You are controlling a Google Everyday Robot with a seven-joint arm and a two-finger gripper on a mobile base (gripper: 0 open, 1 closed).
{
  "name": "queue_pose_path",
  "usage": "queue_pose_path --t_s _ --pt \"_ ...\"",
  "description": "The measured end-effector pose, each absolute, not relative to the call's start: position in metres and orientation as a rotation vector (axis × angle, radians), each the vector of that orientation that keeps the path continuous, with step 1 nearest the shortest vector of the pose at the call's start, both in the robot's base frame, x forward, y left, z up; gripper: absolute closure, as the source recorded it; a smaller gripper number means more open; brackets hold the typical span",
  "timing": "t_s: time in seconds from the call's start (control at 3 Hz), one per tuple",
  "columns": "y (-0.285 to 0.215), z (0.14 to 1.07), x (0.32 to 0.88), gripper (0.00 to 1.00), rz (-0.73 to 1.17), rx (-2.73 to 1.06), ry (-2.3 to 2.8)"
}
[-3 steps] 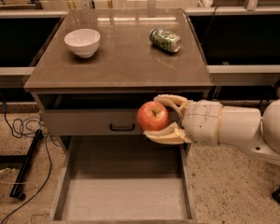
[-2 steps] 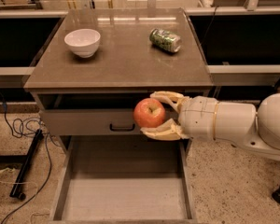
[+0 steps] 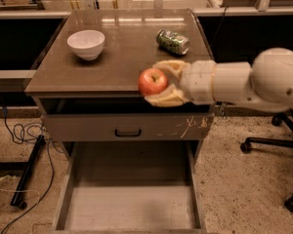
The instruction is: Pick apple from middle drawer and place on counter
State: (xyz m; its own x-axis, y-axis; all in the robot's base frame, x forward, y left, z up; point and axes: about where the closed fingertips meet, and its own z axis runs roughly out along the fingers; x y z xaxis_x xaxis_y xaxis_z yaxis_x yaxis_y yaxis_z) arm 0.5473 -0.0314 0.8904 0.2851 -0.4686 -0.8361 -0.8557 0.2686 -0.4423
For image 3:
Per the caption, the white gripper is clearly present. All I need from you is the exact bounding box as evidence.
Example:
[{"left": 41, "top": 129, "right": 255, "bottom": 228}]
[{"left": 145, "top": 59, "right": 216, "bottom": 107}]

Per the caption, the red apple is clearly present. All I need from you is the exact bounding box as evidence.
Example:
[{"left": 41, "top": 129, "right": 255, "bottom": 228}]
[{"left": 138, "top": 68, "right": 168, "bottom": 96}]

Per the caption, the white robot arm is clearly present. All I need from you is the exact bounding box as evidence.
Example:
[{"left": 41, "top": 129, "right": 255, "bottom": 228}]
[{"left": 146, "top": 48, "right": 293, "bottom": 112}]

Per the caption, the grey drawer cabinet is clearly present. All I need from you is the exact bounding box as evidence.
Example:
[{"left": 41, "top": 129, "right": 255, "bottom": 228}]
[{"left": 25, "top": 9, "right": 213, "bottom": 154}]

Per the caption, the open lower drawer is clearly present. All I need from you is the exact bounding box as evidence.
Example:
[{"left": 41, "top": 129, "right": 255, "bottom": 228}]
[{"left": 52, "top": 140, "right": 207, "bottom": 234}]

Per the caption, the green soda can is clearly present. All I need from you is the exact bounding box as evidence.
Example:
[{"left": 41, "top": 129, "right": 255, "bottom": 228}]
[{"left": 156, "top": 29, "right": 189, "bottom": 55}]

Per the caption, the white ceramic bowl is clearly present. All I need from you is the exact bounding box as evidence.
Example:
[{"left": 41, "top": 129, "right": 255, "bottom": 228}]
[{"left": 66, "top": 30, "right": 105, "bottom": 60}]

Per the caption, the black office chair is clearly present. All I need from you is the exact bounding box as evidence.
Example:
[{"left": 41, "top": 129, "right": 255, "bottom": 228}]
[{"left": 240, "top": 110, "right": 293, "bottom": 213}]

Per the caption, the black stand leg with wheel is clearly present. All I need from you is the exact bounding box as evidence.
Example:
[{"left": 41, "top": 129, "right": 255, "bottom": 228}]
[{"left": 10, "top": 135, "right": 46, "bottom": 210}]

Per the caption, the closed upper drawer with handle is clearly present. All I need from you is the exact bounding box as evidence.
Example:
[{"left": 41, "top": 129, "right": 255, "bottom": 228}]
[{"left": 42, "top": 113, "right": 214, "bottom": 141}]

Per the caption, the black hanging cable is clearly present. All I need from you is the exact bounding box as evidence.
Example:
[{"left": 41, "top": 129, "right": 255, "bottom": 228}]
[{"left": 207, "top": 5, "right": 230, "bottom": 51}]

